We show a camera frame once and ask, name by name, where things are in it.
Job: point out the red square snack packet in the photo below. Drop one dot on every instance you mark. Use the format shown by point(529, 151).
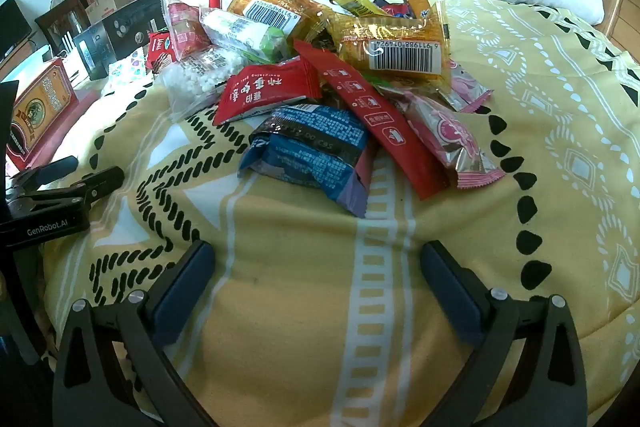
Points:
point(270, 89)

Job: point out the red and gold box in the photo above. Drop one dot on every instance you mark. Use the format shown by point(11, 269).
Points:
point(42, 107)

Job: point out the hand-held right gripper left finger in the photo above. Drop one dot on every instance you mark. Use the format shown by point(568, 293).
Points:
point(182, 292)

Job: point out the dark wooden chair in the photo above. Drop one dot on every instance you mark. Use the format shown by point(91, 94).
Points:
point(60, 22)

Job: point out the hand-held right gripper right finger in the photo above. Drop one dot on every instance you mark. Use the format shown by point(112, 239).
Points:
point(450, 292)

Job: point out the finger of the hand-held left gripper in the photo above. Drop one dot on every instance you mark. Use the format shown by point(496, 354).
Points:
point(105, 179)
point(60, 166)

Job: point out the black printed product box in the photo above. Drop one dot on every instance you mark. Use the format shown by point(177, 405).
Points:
point(125, 32)

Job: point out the pile of assorted snack packets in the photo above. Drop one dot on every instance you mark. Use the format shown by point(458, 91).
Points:
point(390, 42)

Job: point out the black flat television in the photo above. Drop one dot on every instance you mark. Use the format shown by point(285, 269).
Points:
point(12, 27)

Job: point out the white dotted pouch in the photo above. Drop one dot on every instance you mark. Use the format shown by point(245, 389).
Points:
point(125, 72)

